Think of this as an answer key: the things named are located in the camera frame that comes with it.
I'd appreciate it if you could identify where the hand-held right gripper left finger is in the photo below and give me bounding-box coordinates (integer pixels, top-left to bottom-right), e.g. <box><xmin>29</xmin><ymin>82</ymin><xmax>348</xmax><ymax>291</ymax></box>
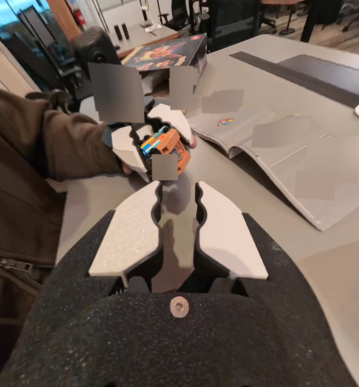
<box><xmin>89</xmin><ymin>181</ymin><xmax>163</xmax><ymax>277</ymax></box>

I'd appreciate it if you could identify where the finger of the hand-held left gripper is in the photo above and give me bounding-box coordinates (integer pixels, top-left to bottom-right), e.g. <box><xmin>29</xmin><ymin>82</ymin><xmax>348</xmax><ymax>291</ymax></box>
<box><xmin>111</xmin><ymin>125</ymin><xmax>152</xmax><ymax>182</ymax></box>
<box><xmin>147</xmin><ymin>103</ymin><xmax>194</xmax><ymax>146</ymax></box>

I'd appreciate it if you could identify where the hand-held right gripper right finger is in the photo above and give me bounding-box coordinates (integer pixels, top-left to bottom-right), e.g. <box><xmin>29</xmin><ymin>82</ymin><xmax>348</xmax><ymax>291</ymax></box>
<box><xmin>195</xmin><ymin>181</ymin><xmax>269</xmax><ymax>279</ymax></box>

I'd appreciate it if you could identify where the brown teal toy brick model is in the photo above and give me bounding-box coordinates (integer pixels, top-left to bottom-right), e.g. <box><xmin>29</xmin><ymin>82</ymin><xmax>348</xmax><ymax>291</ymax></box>
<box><xmin>137</xmin><ymin>126</ymin><xmax>193</xmax><ymax>177</ymax></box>

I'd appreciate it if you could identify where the grey instruction booklet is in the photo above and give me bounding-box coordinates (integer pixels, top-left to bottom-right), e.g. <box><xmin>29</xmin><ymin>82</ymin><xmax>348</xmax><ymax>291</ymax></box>
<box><xmin>187</xmin><ymin>89</ymin><xmax>359</xmax><ymax>232</ymax></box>

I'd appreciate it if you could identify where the person's left forearm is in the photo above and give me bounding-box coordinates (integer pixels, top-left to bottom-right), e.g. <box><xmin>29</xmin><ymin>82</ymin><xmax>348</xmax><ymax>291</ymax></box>
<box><xmin>25</xmin><ymin>91</ymin><xmax>124</xmax><ymax>183</ymax></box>

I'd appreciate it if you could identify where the grey desk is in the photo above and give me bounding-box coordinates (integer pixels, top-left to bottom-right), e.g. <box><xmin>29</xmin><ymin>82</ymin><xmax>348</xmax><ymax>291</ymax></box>
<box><xmin>55</xmin><ymin>34</ymin><xmax>359</xmax><ymax>387</ymax></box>

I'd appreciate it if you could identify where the person's left hand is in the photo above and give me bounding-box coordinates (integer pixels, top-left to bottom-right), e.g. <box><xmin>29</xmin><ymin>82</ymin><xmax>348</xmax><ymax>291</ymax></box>
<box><xmin>121</xmin><ymin>134</ymin><xmax>197</xmax><ymax>176</ymax></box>

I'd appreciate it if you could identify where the red fire extinguisher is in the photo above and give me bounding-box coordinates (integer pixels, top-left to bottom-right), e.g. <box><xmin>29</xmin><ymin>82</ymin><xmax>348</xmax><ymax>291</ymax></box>
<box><xmin>73</xmin><ymin>1</ymin><xmax>87</xmax><ymax>27</ymax></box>

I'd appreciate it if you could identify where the grey table with cylinders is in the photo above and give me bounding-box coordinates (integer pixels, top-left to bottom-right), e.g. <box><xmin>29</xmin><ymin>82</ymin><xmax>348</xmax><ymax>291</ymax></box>
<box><xmin>102</xmin><ymin>23</ymin><xmax>180</xmax><ymax>59</ymax></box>

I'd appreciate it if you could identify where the cardboard toy set box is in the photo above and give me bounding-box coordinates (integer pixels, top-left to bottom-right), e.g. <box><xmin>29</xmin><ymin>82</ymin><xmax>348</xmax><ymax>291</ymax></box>
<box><xmin>120</xmin><ymin>33</ymin><xmax>208</xmax><ymax>91</ymax></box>

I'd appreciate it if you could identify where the black office chair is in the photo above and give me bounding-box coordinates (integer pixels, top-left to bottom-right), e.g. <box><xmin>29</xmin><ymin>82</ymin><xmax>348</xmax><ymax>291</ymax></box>
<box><xmin>207</xmin><ymin>0</ymin><xmax>262</xmax><ymax>52</ymax></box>

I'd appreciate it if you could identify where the person's brown jacket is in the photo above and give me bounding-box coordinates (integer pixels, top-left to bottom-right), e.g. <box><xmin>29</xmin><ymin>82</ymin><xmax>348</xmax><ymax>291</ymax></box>
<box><xmin>0</xmin><ymin>85</ymin><xmax>68</xmax><ymax>387</ymax></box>

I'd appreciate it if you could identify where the wooden post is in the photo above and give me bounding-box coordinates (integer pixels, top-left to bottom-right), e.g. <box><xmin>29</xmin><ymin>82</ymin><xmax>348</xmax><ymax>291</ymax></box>
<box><xmin>46</xmin><ymin>0</ymin><xmax>82</xmax><ymax>41</ymax></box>

